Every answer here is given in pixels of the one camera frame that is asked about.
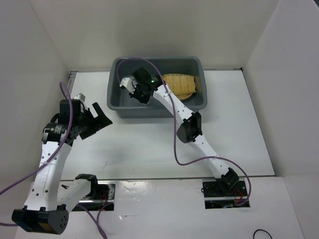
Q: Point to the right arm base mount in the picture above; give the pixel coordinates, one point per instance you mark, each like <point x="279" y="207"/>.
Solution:
<point x="215" y="199"/>

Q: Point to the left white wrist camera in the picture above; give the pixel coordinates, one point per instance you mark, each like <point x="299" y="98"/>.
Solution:
<point x="80" y="97"/>

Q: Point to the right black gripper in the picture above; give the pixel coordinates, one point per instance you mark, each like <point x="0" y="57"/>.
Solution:
<point x="145" y="99"/>

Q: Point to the tan plate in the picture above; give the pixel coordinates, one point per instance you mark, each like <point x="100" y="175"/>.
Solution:
<point x="185" y="98"/>
<point x="183" y="95"/>

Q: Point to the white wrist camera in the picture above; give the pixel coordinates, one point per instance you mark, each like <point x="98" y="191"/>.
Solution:
<point x="80" y="97"/>
<point x="129" y="84"/>

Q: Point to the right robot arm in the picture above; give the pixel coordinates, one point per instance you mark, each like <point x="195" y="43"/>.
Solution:
<point x="187" y="124"/>

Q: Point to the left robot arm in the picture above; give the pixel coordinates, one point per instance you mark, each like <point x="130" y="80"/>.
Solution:
<point x="46" y="210"/>

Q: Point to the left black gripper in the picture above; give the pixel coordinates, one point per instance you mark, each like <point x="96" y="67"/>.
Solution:
<point x="98" y="123"/>

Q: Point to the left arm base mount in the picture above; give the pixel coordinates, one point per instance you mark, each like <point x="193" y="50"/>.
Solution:
<point x="92" y="194"/>

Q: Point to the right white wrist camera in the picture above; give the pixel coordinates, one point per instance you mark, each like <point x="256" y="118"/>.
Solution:
<point x="129" y="84"/>

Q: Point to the woven bamboo tray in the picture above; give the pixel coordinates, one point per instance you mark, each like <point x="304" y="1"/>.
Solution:
<point x="180" y="84"/>

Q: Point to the grey plastic bin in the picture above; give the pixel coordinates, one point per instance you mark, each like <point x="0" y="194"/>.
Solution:
<point x="126" y="107"/>

